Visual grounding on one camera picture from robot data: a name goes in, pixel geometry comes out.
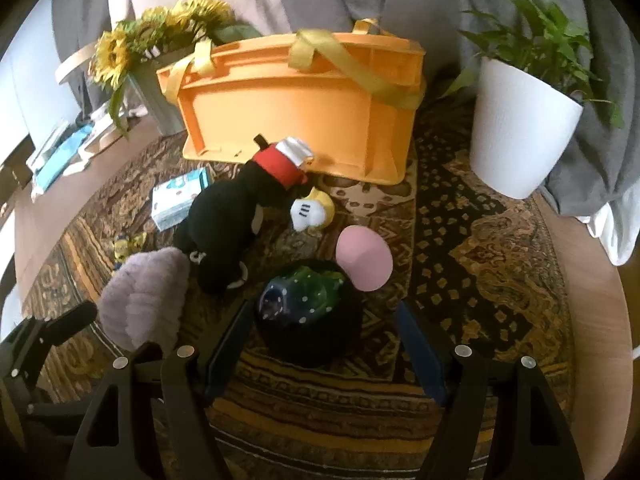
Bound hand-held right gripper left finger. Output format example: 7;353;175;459
65;301;256;480

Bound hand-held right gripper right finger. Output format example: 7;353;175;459
396;300;586;480

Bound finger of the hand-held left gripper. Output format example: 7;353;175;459
44;301;99;347

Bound black round plush cushion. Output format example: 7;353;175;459
256;259;365;367

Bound orange plastic crate yellow straps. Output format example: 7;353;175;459
156;18;427;184

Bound green spotted soft toy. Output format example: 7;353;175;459
257;266;346;328

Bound grey fuzzy plush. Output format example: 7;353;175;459
96;247;192;352

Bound small yellow toy figure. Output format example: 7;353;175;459
111;232;148;266

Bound pink round plush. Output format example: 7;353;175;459
335;225;393;293

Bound black mouse plush toy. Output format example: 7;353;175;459
172;134;336;297

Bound blue white tissue pack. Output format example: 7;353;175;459
151;168;211;232

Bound white wooden rack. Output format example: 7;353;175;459
54;41;132;173

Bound white cloth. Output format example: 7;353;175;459
575;199;640;267

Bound grey flower pot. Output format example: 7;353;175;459
129;45;202;136

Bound white plant pot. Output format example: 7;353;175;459
470;56;585;200

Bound grey blanket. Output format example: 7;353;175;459
52;0;640;217

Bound artificial sunflower bouquet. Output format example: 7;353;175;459
89;0;263;136

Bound green leafy plant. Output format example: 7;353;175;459
440;0;626;128

